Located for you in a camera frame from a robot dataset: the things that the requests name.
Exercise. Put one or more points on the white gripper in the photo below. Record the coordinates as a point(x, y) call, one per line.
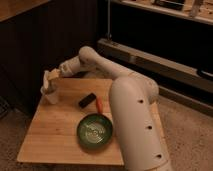
point(64, 70)

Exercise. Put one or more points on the white sponge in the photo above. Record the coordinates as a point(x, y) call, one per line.
point(48, 77)

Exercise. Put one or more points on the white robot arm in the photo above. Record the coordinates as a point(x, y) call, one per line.
point(130, 97)

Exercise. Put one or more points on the white ceramic cup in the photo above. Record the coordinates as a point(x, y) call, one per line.
point(52, 97)

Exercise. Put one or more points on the black rectangular block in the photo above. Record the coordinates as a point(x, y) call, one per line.
point(87, 100)

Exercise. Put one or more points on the vertical metal pole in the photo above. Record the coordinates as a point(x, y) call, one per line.
point(108, 20)

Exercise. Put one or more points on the wooden table board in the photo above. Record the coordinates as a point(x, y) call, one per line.
point(52, 138)

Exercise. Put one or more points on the green frying pan orange handle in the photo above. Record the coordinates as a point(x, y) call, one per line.
point(95, 130)

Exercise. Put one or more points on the grey metal rail beam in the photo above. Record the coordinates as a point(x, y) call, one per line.
point(164, 67)

